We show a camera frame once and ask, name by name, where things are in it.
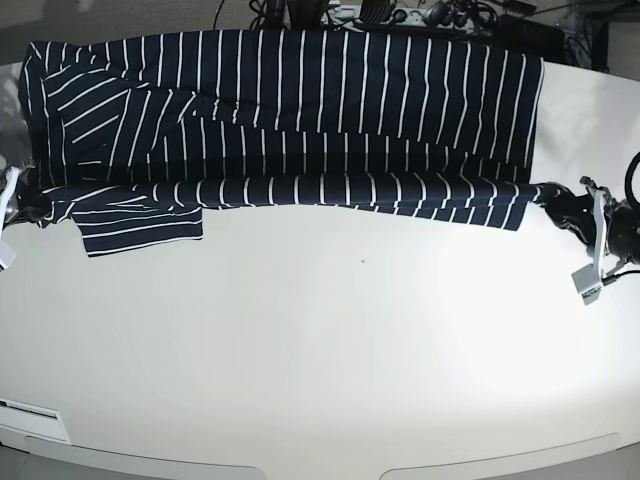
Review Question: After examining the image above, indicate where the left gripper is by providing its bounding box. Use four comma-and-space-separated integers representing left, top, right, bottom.
537, 176, 625, 275

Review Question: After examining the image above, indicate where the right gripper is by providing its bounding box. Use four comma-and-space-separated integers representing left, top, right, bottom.
1, 165, 54, 271

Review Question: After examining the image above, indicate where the navy white striped T-shirt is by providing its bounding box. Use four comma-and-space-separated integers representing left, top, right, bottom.
19, 30, 544, 257

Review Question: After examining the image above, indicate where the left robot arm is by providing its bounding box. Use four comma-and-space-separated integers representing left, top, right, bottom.
538, 156, 639, 267

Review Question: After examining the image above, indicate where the black box on floor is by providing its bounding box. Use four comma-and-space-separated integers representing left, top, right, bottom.
493, 15, 565, 58

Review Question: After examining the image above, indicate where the white power strip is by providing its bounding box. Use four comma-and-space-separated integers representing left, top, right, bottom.
389, 6, 473, 30

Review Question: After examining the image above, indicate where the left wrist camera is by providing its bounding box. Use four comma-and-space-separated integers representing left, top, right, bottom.
572, 264, 604, 306

